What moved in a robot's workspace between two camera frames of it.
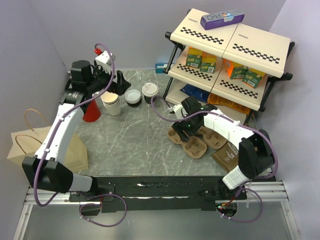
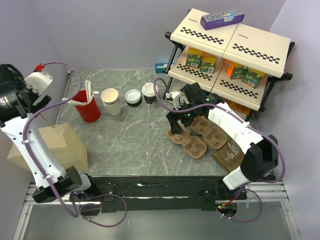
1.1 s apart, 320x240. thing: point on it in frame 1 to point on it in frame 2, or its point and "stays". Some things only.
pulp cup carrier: x=194 y=148 stays
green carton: x=238 y=72 stays
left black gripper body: x=113 y=85 to x=31 y=96
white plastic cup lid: x=149 y=89 stays
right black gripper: x=179 y=126 to x=173 y=117
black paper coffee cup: x=148 y=99 stays
